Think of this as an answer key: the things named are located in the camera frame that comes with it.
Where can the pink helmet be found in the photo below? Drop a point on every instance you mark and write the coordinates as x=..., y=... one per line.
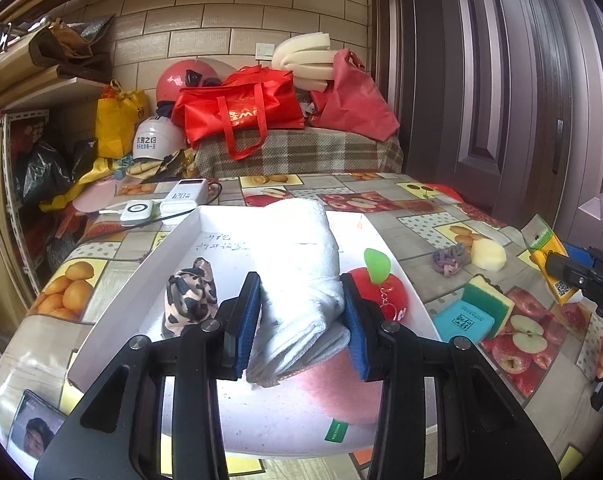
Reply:
x=176, y=80

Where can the photo card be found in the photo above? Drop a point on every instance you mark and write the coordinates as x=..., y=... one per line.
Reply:
x=36, y=430

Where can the yellow green scouring sponge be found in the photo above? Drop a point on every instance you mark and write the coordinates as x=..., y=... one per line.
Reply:
x=496, y=302

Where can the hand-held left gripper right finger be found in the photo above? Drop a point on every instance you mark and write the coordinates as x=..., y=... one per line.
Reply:
x=356, y=330

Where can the red tote bag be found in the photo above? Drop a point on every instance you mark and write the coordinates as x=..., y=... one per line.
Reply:
x=241, y=110

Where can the white foam roll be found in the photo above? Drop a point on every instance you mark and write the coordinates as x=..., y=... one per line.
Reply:
x=301, y=55

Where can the beige hat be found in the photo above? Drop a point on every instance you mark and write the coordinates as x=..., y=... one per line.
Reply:
x=221, y=67

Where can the pale yellow foam sponge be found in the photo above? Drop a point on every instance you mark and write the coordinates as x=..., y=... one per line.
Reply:
x=489, y=256

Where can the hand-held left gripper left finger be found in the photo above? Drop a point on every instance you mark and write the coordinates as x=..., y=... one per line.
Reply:
x=246, y=320

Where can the pink visor hat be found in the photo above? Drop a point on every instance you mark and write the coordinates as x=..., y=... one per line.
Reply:
x=94, y=197

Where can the black plastic bag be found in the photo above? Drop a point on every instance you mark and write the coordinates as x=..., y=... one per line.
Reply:
x=84, y=155
x=44, y=170

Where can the brown folded bags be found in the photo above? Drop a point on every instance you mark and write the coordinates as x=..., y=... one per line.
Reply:
x=66, y=50

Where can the white helmet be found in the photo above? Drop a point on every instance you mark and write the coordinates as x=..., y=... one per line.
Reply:
x=156, y=135

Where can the red plastic bag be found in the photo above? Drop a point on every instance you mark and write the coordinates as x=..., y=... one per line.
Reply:
x=356, y=100

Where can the yellow shopping bag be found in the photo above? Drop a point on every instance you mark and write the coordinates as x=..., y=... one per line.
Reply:
x=114, y=125

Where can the dark foil bag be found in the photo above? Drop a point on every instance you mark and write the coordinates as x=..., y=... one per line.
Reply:
x=99, y=27

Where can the leopard print scrunchie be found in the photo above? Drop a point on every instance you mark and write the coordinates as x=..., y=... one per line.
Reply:
x=191, y=295

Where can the brown plaid cloth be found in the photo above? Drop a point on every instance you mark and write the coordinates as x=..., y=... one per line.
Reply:
x=306, y=155

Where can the small white power bank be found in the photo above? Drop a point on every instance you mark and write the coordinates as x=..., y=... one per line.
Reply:
x=137, y=212

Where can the wooden shelf boards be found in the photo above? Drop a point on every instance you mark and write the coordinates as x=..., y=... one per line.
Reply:
x=56, y=87

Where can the white wall switch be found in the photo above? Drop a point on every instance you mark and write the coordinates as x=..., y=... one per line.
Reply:
x=265, y=50

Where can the white towel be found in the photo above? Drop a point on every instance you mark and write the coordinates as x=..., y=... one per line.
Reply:
x=296, y=270

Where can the teal tissue pack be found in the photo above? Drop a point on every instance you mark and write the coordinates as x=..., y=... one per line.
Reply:
x=464, y=322

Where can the white metal rack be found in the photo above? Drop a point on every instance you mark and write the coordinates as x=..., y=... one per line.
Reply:
x=26, y=116

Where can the large white power bank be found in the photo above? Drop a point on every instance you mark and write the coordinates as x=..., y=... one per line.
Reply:
x=181, y=197

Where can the yellow green paper packet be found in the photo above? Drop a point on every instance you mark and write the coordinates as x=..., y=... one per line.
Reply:
x=546, y=240

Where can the pink fluffy cloth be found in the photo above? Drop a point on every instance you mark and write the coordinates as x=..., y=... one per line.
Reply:
x=331, y=390

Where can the yellow black patterned cloth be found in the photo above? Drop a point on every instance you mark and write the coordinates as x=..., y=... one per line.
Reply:
x=156, y=167

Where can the white tray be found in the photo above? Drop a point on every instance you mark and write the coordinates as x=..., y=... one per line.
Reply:
x=261, y=425

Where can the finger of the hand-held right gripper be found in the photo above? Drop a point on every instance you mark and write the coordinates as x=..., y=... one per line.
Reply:
x=574, y=275

